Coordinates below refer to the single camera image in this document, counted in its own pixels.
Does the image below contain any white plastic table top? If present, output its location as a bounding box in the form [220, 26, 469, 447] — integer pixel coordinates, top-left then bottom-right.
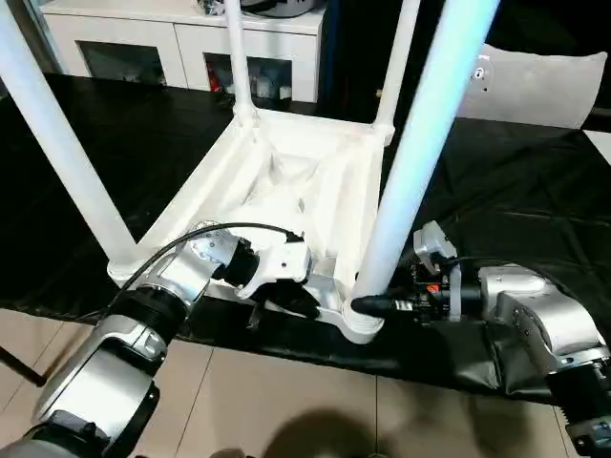
[107, 109, 397, 344]

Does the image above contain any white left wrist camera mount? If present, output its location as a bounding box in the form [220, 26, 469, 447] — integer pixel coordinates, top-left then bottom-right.
[237, 236, 315, 302]

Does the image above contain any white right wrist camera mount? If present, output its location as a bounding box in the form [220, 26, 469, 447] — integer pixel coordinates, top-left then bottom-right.
[412, 221, 465, 322]

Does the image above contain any white plastic table leg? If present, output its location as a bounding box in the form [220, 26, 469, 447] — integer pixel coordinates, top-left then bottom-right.
[350, 0, 502, 335]
[374, 0, 422, 144]
[222, 0, 262, 129]
[0, 0, 142, 281]

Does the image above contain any dark blue vertical panel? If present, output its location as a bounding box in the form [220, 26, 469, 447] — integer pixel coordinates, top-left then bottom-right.
[322, 0, 344, 104]

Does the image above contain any white cabinet with glass doors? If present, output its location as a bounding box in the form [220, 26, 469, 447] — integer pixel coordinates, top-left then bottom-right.
[42, 0, 326, 104]

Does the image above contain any black mat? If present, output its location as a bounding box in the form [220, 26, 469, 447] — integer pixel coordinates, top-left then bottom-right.
[0, 71, 611, 406]

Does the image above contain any black metal frame bar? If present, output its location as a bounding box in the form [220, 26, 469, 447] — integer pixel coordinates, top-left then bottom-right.
[0, 345, 45, 386]

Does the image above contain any white flat panel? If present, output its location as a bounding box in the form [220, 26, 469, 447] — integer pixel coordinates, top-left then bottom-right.
[584, 131, 611, 166]

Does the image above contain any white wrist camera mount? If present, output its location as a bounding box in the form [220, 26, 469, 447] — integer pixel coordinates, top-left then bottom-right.
[412, 221, 465, 322]
[237, 236, 315, 302]

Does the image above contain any grey cushion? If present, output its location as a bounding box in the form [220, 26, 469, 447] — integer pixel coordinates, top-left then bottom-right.
[457, 42, 605, 130]

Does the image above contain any grey bag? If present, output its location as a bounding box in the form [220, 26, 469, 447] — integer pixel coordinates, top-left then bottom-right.
[238, 0, 328, 18]

